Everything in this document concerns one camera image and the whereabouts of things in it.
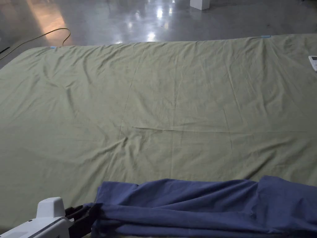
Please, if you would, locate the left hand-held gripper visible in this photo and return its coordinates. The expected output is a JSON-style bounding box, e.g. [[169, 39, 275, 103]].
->
[[0, 197, 103, 238]]

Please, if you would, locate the dark blue shirt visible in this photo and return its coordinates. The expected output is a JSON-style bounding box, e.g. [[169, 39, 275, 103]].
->
[[84, 175, 317, 238]]

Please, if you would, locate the bed with pale green sheet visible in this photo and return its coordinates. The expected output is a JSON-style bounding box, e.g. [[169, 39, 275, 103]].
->
[[0, 33, 317, 238]]

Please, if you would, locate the white box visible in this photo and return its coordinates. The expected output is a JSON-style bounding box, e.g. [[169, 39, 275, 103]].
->
[[190, 0, 210, 11]]

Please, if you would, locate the white remote control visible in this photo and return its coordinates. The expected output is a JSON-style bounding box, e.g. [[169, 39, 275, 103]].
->
[[308, 55, 317, 72]]

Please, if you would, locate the yellow-green cable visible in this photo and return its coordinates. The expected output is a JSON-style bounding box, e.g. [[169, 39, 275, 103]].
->
[[0, 28, 72, 60]]

